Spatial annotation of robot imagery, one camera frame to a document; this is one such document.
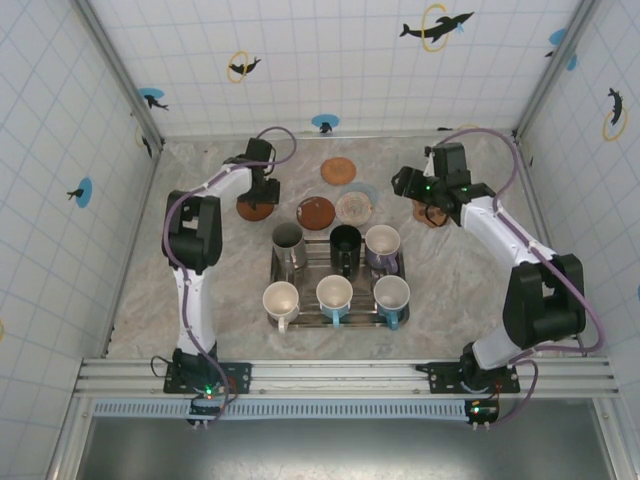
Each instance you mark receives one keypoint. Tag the aluminium table back rail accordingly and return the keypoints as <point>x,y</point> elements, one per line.
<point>370,135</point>

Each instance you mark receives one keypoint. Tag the orange woven rattan coaster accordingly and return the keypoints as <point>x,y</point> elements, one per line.
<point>338,171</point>

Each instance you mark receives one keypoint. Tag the blue patch sticker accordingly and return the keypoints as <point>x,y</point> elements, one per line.
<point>557,36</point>
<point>572,62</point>

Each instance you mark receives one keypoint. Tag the blue-grey round coaster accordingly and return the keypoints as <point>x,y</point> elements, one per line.
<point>370,190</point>

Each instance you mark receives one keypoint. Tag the cream white mug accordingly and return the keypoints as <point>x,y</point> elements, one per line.
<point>281,300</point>

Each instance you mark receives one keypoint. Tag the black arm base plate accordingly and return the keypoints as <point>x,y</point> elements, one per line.
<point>440,375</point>
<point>235,375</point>

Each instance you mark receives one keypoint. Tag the grey metal panel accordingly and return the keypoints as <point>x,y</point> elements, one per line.
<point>350,450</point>

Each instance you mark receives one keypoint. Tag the aluminium mounting rail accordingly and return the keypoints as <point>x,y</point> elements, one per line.
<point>350,372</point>

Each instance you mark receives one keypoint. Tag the steel serving tray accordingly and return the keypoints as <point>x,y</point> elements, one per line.
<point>364,312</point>

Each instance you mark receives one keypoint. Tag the shark blue circle sticker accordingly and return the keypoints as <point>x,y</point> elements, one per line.
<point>150,95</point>

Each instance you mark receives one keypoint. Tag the light blue mug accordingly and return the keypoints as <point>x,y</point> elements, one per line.
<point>334,292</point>

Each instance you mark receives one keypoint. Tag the fish blue circle sticker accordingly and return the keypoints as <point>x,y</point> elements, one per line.
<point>84,192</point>

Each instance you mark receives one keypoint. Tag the reddish brown round coaster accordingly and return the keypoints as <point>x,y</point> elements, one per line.
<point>245,214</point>

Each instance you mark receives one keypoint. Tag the aluminium frame post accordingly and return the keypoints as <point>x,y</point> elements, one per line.
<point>121,75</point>
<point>557,65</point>

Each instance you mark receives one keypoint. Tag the beige woven round coaster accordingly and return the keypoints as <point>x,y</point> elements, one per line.
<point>353,210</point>

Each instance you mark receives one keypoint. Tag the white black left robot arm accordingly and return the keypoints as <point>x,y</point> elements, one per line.
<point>200,325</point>

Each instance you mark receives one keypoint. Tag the blue mug with flower print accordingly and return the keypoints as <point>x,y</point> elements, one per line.
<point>391,293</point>

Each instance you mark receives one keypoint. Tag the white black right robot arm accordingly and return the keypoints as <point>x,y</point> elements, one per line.
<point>495,235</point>

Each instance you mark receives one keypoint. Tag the penguin blue circle sticker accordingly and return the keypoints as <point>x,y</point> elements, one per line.
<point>325,121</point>

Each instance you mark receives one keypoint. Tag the aluminium table side rail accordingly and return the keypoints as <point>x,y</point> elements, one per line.
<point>132,250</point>
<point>537,200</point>

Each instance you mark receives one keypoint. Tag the purple mug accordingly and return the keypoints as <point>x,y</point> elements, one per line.
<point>382,240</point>

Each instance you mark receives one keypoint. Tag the stainless steel cup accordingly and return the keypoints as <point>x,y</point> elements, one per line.
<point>290,260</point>

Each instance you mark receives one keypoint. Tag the dark brown round coaster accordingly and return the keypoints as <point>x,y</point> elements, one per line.
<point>315,213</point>

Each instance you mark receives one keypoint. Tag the black mug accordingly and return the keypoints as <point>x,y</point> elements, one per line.
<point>345,250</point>

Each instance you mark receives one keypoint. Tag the cork paw-shaped coaster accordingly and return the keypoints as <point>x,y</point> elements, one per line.
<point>419,212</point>

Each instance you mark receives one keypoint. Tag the aluminium frame leg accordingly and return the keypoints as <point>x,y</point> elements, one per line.
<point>70,445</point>
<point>612,440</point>

